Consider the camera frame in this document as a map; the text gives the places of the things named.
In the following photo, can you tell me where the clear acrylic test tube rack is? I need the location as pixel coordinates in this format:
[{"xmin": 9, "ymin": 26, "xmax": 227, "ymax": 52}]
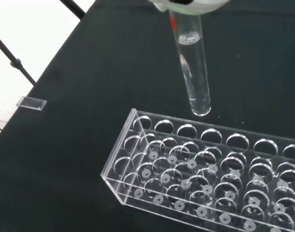
[{"xmin": 100, "ymin": 108, "xmax": 295, "ymax": 232}]

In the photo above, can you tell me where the clear cloth clip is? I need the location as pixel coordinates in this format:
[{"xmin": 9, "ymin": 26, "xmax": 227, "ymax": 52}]
[{"xmin": 16, "ymin": 96, "xmax": 47, "ymax": 112}]

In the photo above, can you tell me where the black tripod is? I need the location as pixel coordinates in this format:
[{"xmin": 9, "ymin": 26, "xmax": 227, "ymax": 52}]
[{"xmin": 0, "ymin": 0, "xmax": 87, "ymax": 86}]

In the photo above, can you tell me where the black bench cloth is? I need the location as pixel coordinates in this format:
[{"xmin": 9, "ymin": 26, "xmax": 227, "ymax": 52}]
[{"xmin": 0, "ymin": 0, "xmax": 295, "ymax": 232}]

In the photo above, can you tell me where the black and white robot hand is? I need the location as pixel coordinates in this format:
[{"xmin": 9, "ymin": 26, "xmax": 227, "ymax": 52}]
[{"xmin": 148, "ymin": 0, "xmax": 231, "ymax": 15}]

